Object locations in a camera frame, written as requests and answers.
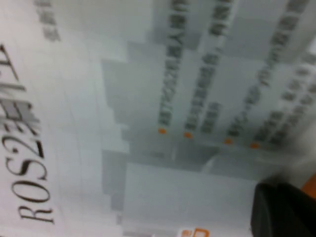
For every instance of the white orange ROS2 book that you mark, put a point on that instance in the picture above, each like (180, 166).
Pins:
(148, 123)

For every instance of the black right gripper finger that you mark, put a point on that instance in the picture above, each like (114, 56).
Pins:
(284, 212)

